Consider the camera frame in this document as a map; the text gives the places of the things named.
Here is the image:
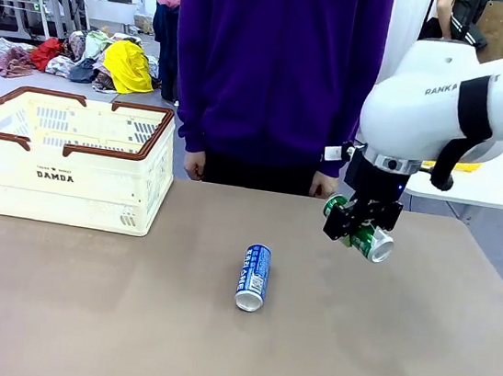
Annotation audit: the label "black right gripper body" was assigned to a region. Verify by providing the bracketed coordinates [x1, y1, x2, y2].
[348, 154, 408, 218]

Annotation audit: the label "person's right forearm purple sleeve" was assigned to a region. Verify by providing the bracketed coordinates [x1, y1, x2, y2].
[176, 108, 214, 158]

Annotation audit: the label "yellow plastic basket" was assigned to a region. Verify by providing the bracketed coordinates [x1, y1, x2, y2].
[420, 154, 483, 176]

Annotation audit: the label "cream shopping basket brown rim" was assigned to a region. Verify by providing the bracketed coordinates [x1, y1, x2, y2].
[0, 83, 183, 241]

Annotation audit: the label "person's left hand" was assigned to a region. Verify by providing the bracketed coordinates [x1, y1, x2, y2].
[308, 170, 340, 200]

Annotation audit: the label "person's right hand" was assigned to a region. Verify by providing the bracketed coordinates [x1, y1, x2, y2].
[181, 149, 210, 182]

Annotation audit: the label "blue Pocari Sweat can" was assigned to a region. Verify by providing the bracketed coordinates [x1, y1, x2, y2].
[233, 241, 275, 314]

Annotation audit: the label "black hanging garment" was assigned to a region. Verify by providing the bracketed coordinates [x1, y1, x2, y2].
[417, 15, 455, 45]

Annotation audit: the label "person in purple sweater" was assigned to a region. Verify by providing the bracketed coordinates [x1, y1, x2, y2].
[155, 0, 396, 205]

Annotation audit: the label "dark jacket white stripes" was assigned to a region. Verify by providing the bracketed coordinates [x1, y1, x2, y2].
[445, 0, 503, 60]

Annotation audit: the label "brown apron on mannequin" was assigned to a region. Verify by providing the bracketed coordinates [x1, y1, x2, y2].
[472, 0, 503, 64]

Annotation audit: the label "navy hanging trousers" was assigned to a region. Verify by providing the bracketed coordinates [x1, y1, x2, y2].
[143, 1, 192, 103]

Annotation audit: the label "yellow garment in pile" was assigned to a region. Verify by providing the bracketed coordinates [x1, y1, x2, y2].
[99, 38, 160, 98]

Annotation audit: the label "pile of mixed clothes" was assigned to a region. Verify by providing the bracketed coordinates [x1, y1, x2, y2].
[0, 15, 168, 101]

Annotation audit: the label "red garment in pile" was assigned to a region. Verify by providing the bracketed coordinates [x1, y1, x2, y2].
[29, 34, 66, 74]

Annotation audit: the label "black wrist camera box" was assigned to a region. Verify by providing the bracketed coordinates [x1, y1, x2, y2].
[343, 153, 364, 188]

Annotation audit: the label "black strap and cable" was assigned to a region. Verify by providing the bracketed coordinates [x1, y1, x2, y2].
[429, 69, 502, 198]

